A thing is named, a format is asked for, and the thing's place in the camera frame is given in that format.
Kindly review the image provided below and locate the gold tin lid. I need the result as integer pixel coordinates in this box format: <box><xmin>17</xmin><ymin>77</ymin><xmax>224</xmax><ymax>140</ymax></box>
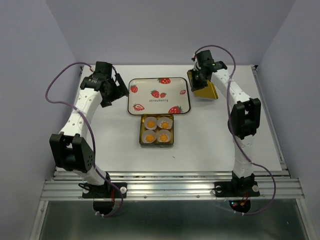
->
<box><xmin>187</xmin><ymin>69</ymin><xmax>218</xmax><ymax>100</ymax></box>

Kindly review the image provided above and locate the orange swirl cookie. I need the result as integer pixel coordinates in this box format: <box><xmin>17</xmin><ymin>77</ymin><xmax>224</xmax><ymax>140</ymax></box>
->
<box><xmin>161</xmin><ymin>121</ymin><xmax>170</xmax><ymax>129</ymax></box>

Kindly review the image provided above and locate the black gold cookie tin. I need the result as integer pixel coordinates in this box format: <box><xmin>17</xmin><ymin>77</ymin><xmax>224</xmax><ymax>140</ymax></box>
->
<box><xmin>139</xmin><ymin>114</ymin><xmax>175</xmax><ymax>149</ymax></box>

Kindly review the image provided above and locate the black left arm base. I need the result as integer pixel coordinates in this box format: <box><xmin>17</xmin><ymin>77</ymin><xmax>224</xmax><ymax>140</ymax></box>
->
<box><xmin>78</xmin><ymin>182</ymin><xmax>127</xmax><ymax>199</ymax></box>

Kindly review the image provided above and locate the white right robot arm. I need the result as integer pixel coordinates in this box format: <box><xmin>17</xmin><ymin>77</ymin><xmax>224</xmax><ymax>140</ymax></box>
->
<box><xmin>188</xmin><ymin>50</ymin><xmax>262</xmax><ymax>195</ymax></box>

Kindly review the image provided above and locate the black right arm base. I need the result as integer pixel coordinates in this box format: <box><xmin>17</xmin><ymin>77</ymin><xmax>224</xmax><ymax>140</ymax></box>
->
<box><xmin>212</xmin><ymin>179</ymin><xmax>260</xmax><ymax>199</ymax></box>

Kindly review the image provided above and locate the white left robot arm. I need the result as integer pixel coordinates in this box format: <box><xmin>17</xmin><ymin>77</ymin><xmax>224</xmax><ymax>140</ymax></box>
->
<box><xmin>49</xmin><ymin>61</ymin><xmax>129</xmax><ymax>197</ymax></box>

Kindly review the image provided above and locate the strawberry print tray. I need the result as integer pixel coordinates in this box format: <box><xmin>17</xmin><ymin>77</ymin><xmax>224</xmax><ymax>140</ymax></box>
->
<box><xmin>127</xmin><ymin>77</ymin><xmax>191</xmax><ymax>116</ymax></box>

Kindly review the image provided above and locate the white paper cup back left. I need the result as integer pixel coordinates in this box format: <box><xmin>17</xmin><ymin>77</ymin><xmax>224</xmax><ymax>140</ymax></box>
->
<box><xmin>144</xmin><ymin>116</ymin><xmax>158</xmax><ymax>131</ymax></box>

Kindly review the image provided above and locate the white paper cup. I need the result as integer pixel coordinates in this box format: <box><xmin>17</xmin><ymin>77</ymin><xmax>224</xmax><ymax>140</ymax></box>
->
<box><xmin>142</xmin><ymin>129</ymin><xmax>157</xmax><ymax>144</ymax></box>
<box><xmin>157</xmin><ymin>129</ymin><xmax>172</xmax><ymax>143</ymax></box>
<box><xmin>157</xmin><ymin>117</ymin><xmax>173</xmax><ymax>130</ymax></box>
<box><xmin>144</xmin><ymin>116</ymin><xmax>158</xmax><ymax>131</ymax></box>

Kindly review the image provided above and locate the white paper cup back right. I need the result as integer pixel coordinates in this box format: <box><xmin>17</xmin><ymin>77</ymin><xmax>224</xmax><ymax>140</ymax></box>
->
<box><xmin>157</xmin><ymin>117</ymin><xmax>173</xmax><ymax>130</ymax></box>

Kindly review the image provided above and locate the white paper cup front left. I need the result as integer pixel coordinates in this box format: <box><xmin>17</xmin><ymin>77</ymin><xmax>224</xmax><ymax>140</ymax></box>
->
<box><xmin>142</xmin><ymin>129</ymin><xmax>157</xmax><ymax>144</ymax></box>

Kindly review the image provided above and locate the white paper cup front right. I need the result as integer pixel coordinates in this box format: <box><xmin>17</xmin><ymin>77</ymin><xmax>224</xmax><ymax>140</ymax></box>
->
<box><xmin>157</xmin><ymin>129</ymin><xmax>172</xmax><ymax>143</ymax></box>

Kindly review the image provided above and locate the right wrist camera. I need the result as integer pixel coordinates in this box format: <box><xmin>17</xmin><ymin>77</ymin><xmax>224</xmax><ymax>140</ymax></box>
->
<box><xmin>195</xmin><ymin>50</ymin><xmax>215</xmax><ymax>68</ymax></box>

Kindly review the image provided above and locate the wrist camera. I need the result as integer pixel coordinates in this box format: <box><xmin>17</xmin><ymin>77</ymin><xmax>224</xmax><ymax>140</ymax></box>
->
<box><xmin>195</xmin><ymin>50</ymin><xmax>215</xmax><ymax>68</ymax></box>
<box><xmin>94</xmin><ymin>61</ymin><xmax>113</xmax><ymax>76</ymax></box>

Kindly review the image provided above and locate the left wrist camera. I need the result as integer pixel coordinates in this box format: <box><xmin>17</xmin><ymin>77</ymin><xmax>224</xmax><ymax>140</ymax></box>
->
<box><xmin>94</xmin><ymin>61</ymin><xmax>113</xmax><ymax>76</ymax></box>

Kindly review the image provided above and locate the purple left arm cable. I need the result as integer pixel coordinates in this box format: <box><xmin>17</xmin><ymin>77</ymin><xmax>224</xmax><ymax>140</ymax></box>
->
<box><xmin>44</xmin><ymin>62</ymin><xmax>125</xmax><ymax>218</ymax></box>

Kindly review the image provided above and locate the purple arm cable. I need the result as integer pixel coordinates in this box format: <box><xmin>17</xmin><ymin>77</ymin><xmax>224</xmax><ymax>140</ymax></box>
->
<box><xmin>193</xmin><ymin>44</ymin><xmax>277</xmax><ymax>216</ymax></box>
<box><xmin>44</xmin><ymin>62</ymin><xmax>125</xmax><ymax>218</ymax></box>

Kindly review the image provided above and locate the aluminium table edge rail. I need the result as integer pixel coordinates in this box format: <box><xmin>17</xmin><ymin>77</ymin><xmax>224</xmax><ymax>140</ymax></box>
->
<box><xmin>251</xmin><ymin>65</ymin><xmax>291</xmax><ymax>177</ymax></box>

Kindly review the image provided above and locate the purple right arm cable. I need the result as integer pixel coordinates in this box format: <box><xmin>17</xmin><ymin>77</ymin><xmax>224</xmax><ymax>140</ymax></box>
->
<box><xmin>193</xmin><ymin>44</ymin><xmax>277</xmax><ymax>216</ymax></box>

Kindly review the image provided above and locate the aluminium front frame rail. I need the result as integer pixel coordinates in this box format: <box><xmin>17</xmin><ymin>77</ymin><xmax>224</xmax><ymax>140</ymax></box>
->
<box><xmin>40</xmin><ymin>170</ymin><xmax>305</xmax><ymax>201</ymax></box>

